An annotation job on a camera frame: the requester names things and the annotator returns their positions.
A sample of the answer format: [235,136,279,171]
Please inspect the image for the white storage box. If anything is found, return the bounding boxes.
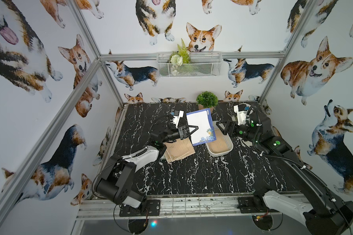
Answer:
[206,121,233,157]

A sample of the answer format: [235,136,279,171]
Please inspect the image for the blue bordered floral paper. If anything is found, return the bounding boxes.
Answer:
[186,109,216,146]

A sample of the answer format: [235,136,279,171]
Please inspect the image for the tan stationery paper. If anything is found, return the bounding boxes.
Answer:
[164,138,195,163]
[208,136,231,154]

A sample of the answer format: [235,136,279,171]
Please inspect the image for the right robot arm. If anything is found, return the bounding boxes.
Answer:
[216,104,353,235]

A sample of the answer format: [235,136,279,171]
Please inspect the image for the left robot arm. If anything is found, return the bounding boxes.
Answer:
[92,125,199,211]

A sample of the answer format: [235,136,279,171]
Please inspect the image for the potted green plant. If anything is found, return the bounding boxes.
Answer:
[196,91,219,113]

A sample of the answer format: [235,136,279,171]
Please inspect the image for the artificial fern and flower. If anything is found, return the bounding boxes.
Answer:
[168,39,191,76]

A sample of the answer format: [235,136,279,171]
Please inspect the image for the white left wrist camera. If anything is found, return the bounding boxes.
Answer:
[171,110,184,128]

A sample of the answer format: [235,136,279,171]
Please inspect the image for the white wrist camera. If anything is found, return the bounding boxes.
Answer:
[233,103,248,125]
[171,110,184,128]

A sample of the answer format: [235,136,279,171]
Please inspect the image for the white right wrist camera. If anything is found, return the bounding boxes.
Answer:
[233,103,248,125]

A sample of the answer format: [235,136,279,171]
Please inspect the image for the white wire wall basket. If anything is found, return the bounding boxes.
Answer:
[156,52,223,78]

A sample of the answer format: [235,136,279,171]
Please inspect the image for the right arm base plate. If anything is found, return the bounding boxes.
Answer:
[237,195,278,214]

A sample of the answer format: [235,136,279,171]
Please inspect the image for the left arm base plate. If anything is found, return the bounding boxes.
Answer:
[119,199,161,217]

